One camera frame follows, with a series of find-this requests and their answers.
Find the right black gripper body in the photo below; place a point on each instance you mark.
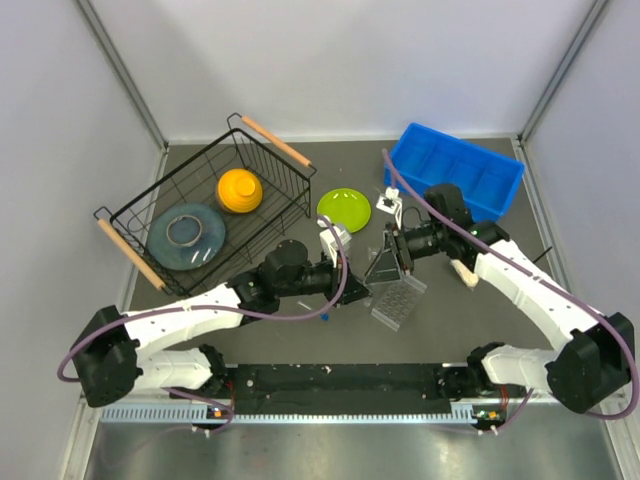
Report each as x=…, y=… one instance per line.
x=401, y=246

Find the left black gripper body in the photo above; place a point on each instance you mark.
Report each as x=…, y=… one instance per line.
x=333, y=281

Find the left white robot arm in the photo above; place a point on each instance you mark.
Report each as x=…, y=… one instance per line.
x=121, y=353

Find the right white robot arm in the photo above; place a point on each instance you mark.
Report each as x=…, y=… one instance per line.
x=590, y=357

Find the glass thistle funnel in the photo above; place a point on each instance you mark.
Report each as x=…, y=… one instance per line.
x=372, y=252

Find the clear test tube rack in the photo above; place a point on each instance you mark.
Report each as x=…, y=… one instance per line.
x=397, y=302

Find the blue capped test tube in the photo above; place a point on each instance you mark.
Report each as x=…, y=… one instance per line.
x=322, y=315

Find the green plastic plate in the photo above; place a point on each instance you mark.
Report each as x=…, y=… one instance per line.
x=345, y=206

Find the beige sponge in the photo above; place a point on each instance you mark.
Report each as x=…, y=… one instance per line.
x=469, y=278

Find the blue plastic bin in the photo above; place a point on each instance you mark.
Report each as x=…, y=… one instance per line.
x=488, y=181

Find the orange ribbed bowl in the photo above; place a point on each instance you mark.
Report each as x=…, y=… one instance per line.
x=239, y=191

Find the blue ceramic plate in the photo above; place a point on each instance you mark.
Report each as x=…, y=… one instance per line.
x=186, y=236

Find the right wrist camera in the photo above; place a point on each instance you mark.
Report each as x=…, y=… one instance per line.
x=391, y=203

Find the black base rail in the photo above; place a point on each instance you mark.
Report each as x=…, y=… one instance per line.
x=329, y=394

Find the black wire basket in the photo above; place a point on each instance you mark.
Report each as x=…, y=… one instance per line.
x=285, y=175

